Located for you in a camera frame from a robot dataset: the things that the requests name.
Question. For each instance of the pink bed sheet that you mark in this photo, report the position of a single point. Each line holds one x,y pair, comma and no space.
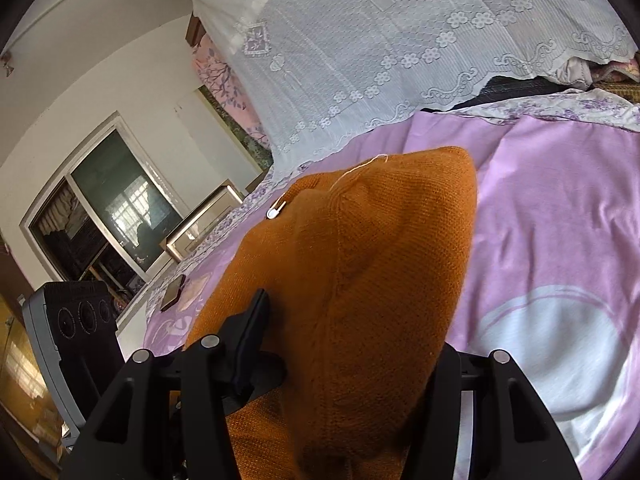
553,277

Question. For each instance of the green patterned fabric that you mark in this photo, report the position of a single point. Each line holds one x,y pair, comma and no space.
260,154

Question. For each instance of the black mesh fabric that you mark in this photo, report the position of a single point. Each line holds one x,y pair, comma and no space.
498,88

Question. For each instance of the white lace cover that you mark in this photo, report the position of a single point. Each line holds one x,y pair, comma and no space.
320,72

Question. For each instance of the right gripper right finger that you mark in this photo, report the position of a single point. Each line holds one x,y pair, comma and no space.
513,434

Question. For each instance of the wooden picture frame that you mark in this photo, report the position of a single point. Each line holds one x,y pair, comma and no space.
193,230

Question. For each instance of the woven straw mat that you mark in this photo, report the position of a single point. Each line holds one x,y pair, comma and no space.
628,90

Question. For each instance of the brown smartphone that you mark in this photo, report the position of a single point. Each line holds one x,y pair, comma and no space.
172,293

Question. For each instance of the orange knit cardigan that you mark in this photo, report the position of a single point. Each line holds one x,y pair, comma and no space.
364,268

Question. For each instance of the pink floral pillow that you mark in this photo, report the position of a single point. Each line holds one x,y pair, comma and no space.
222,83

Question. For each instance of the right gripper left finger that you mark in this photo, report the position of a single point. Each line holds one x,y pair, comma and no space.
166,417

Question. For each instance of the window with dark glass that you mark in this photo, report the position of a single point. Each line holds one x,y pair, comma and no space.
104,213

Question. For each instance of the floral white bedding edge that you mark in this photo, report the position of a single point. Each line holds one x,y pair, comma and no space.
594,106

